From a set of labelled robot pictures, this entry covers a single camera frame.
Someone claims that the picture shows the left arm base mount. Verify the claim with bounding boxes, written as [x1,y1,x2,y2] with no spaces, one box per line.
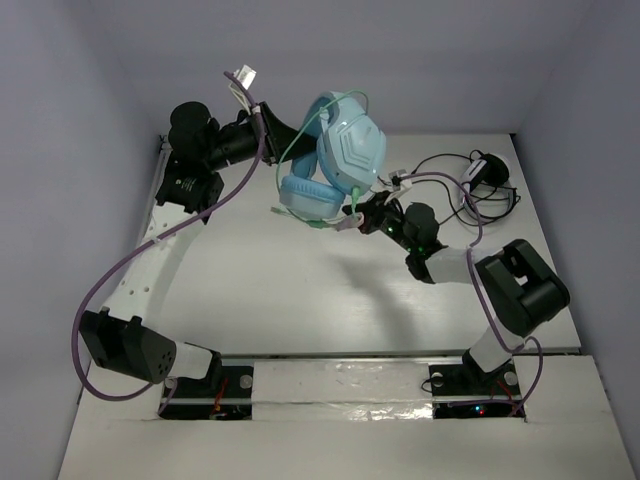
[158,355,254,421]

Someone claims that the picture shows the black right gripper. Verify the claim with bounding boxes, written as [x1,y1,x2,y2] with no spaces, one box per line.
[344,190,417,254]

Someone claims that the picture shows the aluminium side rail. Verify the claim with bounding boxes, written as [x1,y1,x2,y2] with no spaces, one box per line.
[137,134,171,241]

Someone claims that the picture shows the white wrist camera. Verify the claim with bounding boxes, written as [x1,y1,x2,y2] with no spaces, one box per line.
[228,65,257,112]
[389,169,413,199]

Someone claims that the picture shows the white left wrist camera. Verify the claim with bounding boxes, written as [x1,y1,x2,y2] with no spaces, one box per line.
[228,65,257,112]

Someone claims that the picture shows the light blue headphones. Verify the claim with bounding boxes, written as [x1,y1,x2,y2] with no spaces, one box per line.
[277,91,387,221]

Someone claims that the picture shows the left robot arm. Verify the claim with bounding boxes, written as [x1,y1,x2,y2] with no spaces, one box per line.
[77,101,297,394]

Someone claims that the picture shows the white front cover panel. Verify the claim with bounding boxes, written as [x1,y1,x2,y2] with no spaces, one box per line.
[251,359,433,422]

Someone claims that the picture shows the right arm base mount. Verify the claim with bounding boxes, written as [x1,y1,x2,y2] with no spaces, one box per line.
[420,353,526,420]

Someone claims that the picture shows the white black headphones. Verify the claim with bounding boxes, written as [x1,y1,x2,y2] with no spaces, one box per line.
[458,153,519,225]

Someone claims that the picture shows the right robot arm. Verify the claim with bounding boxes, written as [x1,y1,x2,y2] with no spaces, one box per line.
[342,192,570,393]

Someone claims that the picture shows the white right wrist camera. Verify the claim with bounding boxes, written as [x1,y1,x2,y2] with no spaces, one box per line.
[389,169,413,199]

